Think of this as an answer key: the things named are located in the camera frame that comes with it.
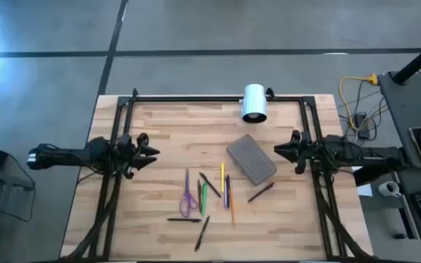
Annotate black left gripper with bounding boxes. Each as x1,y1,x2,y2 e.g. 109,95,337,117
116,132,161,180

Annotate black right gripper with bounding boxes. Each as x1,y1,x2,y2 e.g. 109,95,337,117
273,129,324,176

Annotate grey plastic bin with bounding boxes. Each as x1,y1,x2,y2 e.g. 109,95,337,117
226,134,278,186

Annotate dark brown pen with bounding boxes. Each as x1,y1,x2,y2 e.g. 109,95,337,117
247,182,276,204

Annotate purple scissors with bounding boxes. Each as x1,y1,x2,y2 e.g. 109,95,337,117
179,168,200,218

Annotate green pen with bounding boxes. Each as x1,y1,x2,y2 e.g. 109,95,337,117
200,181,209,217

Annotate orange pencil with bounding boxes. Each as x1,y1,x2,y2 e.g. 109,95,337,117
229,184,236,226

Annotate black pen white print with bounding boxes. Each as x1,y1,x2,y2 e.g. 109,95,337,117
194,215,211,253

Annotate black power adapter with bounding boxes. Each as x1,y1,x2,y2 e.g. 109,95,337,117
354,112,371,140

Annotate white paper sheet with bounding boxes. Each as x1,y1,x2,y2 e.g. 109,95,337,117
352,166,374,198

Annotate white mug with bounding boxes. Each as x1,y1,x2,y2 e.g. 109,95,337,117
377,180,403,199

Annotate grey side desk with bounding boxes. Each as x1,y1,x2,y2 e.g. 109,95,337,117
377,71,421,261

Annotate grey side stand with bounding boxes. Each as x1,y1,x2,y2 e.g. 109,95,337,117
0,166,37,224

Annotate black pole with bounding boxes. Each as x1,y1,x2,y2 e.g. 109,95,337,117
392,34,421,85

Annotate black metal table frame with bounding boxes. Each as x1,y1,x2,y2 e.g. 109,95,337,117
64,87,376,262

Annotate yellow cable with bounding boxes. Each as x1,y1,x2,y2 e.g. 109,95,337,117
338,72,379,131

